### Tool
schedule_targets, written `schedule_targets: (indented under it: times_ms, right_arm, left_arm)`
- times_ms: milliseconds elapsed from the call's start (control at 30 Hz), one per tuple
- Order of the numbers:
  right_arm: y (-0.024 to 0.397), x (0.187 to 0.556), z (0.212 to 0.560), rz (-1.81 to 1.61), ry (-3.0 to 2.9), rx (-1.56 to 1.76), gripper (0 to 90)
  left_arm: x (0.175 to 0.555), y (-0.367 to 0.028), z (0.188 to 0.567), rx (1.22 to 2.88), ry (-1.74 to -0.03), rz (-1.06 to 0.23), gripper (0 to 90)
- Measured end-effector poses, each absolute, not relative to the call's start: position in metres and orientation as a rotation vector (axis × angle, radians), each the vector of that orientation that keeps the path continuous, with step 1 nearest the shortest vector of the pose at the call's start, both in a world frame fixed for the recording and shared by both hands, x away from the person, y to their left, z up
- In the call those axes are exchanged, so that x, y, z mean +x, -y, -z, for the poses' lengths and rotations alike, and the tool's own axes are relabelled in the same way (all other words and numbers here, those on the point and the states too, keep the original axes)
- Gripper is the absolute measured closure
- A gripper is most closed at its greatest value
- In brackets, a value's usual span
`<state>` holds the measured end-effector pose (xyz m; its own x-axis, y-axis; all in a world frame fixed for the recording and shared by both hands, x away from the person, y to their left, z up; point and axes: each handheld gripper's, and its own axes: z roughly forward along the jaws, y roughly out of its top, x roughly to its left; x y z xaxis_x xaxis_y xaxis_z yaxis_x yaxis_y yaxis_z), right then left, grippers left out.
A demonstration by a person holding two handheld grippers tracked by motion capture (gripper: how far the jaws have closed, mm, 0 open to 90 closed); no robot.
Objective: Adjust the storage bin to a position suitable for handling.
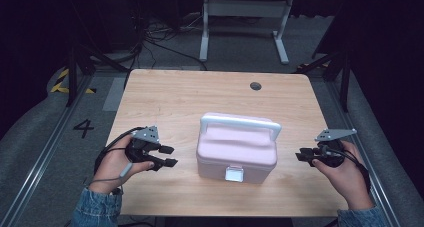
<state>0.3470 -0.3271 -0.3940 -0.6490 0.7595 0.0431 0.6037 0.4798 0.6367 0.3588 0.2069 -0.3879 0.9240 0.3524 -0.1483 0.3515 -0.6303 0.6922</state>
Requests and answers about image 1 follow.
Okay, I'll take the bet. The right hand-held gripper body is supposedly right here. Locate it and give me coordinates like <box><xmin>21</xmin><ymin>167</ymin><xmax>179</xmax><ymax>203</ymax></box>
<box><xmin>313</xmin><ymin>128</ymin><xmax>358</xmax><ymax>169</ymax></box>

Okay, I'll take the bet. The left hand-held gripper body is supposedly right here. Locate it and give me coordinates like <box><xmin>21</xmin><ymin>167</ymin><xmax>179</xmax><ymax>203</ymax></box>
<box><xmin>125</xmin><ymin>125</ymin><xmax>161</xmax><ymax>164</ymax></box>

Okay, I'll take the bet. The pink storage box white handle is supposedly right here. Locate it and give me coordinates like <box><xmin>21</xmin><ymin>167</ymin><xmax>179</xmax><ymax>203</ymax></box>
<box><xmin>195</xmin><ymin>111</ymin><xmax>283</xmax><ymax>185</ymax></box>

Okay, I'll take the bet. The person's left hand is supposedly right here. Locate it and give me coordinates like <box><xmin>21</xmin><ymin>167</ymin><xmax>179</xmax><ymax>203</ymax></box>
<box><xmin>88</xmin><ymin>134</ymin><xmax>156</xmax><ymax>195</ymax></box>

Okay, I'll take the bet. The person's right hand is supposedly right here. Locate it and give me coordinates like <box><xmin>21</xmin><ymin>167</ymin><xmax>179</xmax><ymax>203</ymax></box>
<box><xmin>311</xmin><ymin>140</ymin><xmax>375</xmax><ymax>211</ymax></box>

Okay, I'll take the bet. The black metal stand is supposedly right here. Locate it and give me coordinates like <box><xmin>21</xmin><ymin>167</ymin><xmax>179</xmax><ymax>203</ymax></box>
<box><xmin>294</xmin><ymin>49</ymin><xmax>352</xmax><ymax>114</ymax></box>
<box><xmin>64</xmin><ymin>43</ymin><xmax>130</xmax><ymax>108</ymax></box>

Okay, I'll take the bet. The grey wrist strap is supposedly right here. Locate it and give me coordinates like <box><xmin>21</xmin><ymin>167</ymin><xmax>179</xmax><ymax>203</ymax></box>
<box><xmin>87</xmin><ymin>162</ymin><xmax>134</xmax><ymax>192</ymax></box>

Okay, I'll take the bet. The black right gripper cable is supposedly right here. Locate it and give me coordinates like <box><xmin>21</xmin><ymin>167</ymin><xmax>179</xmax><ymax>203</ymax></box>
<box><xmin>324</xmin><ymin>146</ymin><xmax>372</xmax><ymax>192</ymax></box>

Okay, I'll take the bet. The metal floor rail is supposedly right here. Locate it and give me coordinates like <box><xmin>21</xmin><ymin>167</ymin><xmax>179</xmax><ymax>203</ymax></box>
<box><xmin>0</xmin><ymin>74</ymin><xmax>97</xmax><ymax>227</ymax></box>
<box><xmin>323</xmin><ymin>76</ymin><xmax>402</xmax><ymax>227</ymax></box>

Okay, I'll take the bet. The tangle of black floor cables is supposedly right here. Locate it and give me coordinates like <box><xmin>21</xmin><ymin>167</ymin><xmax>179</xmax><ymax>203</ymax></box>
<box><xmin>123</xmin><ymin>15</ymin><xmax>208</xmax><ymax>90</ymax></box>

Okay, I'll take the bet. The white desk frame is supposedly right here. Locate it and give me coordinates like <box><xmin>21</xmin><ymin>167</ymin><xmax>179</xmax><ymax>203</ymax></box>
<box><xmin>198</xmin><ymin>0</ymin><xmax>295</xmax><ymax>66</ymax></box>

